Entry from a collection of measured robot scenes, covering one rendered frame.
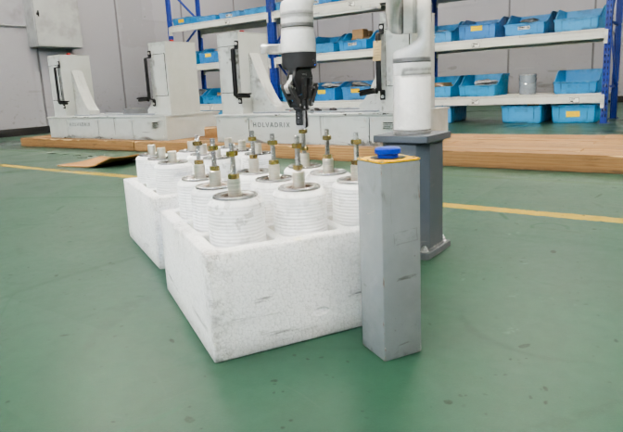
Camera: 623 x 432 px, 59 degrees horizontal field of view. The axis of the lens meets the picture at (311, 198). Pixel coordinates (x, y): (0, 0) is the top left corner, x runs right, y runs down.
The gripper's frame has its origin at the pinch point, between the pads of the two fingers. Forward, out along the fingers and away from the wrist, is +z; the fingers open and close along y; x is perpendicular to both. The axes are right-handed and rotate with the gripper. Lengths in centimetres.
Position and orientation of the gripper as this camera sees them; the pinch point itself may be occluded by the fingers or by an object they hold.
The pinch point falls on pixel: (301, 119)
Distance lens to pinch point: 123.1
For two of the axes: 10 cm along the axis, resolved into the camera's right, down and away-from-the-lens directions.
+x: -8.8, -0.5, 4.8
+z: 0.5, 9.8, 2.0
